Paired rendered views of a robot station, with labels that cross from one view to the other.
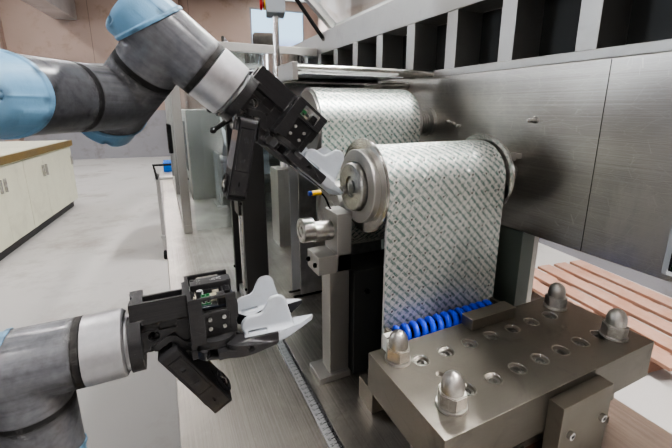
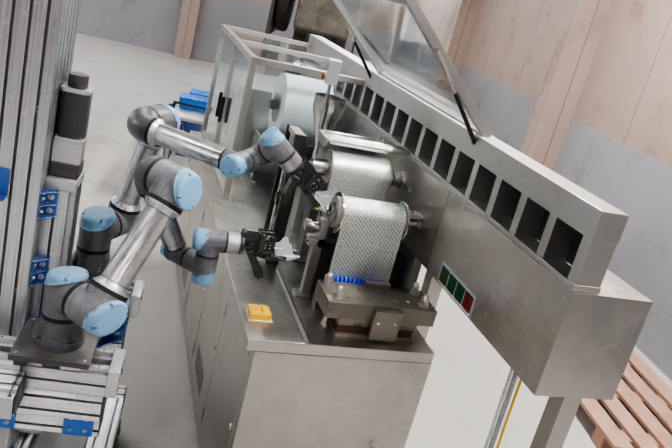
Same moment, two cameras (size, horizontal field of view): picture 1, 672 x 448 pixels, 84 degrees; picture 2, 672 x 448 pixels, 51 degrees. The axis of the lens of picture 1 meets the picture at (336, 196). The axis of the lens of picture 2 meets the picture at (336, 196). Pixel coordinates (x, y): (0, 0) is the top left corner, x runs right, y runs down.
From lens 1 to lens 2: 1.91 m
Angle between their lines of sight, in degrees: 6
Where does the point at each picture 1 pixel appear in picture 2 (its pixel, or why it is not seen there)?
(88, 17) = not seen: outside the picture
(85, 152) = not seen: hidden behind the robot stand
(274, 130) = (305, 184)
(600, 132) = (441, 219)
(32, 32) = not seen: outside the picture
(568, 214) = (427, 251)
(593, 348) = (408, 305)
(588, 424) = (388, 324)
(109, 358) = (236, 245)
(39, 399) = (215, 250)
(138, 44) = (268, 149)
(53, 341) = (222, 235)
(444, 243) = (366, 247)
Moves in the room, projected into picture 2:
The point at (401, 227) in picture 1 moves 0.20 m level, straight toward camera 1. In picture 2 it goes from (346, 234) to (326, 249)
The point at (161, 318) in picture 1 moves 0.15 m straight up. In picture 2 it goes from (251, 239) to (260, 197)
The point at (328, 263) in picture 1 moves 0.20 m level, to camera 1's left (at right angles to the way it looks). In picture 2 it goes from (313, 241) to (260, 225)
